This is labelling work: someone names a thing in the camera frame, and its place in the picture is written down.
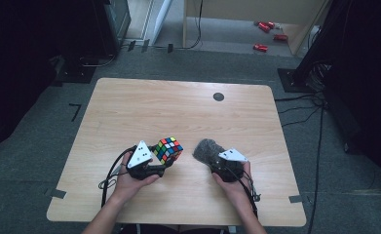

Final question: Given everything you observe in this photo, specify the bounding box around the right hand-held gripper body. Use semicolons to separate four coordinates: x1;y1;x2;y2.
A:
210;148;249;183

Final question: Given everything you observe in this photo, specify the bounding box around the grey floor tape strip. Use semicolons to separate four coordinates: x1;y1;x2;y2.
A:
44;187;67;200
287;193;305;205

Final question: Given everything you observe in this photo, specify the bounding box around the person's left hand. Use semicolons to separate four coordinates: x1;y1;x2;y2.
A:
114;151;162;200

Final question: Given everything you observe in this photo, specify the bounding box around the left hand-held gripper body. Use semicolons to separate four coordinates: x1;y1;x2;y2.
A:
126;139;167;181

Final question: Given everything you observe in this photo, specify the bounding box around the black hanging cable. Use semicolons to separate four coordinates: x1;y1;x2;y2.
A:
177;0;205;51

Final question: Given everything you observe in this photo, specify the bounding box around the person's right hand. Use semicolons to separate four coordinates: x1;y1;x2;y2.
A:
210;161;253;204

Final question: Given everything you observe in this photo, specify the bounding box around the black floor tape corner mark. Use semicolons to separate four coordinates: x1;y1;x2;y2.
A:
68;102;83;123

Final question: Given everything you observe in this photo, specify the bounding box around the multicoloured puzzle cube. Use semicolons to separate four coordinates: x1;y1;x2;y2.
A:
152;136;184;166

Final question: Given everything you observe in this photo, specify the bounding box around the black stand base plate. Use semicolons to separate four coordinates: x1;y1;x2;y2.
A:
52;54;97;88
277;66;317;95

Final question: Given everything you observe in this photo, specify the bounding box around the grey fuzzy cloth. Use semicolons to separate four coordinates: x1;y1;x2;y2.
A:
192;137;227;171

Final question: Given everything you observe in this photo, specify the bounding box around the black cabinet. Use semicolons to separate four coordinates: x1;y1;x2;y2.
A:
92;0;133;59

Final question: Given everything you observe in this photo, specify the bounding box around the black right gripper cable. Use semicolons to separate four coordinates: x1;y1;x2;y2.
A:
229;165;262;219

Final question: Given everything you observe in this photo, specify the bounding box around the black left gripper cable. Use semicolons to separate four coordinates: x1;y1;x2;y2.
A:
97;145;137;209

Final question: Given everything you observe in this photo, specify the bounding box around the black floor cable bundle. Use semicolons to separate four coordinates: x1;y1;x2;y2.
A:
274;92;325;129

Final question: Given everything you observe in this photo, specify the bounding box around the white panel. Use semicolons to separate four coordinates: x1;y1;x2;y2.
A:
151;0;174;47

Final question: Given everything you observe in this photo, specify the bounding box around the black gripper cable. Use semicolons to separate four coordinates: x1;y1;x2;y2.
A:
229;165;262;219
97;145;137;209

